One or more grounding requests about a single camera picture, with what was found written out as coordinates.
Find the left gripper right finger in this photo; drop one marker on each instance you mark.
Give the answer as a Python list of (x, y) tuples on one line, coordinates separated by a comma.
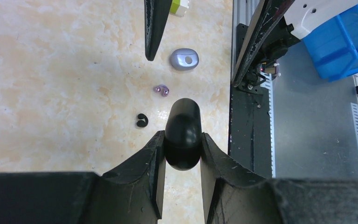
[(233, 194)]

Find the grey purple charging case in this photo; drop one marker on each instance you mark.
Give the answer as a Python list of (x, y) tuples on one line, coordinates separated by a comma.
[(184, 59)]

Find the blue plastic bin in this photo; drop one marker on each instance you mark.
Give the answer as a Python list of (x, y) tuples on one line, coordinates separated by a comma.
[(333, 46)]

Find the black earbud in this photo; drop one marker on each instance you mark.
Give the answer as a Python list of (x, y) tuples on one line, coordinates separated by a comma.
[(142, 120)]

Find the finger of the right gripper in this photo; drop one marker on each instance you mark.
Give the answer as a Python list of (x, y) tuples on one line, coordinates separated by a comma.
[(156, 15), (265, 18)]

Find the white perforated cable duct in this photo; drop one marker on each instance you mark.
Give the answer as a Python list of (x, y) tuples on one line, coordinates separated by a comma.
[(269, 86)]

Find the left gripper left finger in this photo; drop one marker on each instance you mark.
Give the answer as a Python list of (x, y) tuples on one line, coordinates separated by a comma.
[(130, 193)]

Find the green white toy brick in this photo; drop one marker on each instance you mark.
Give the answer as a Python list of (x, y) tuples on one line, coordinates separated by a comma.
[(179, 7)]

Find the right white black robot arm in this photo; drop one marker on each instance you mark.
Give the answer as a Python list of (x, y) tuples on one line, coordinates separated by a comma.
[(297, 17)]

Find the black earbud charging case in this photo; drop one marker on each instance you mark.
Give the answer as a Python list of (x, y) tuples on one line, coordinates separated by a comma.
[(183, 135)]

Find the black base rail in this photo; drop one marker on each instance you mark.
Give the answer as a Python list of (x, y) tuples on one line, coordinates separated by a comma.
[(249, 128)]

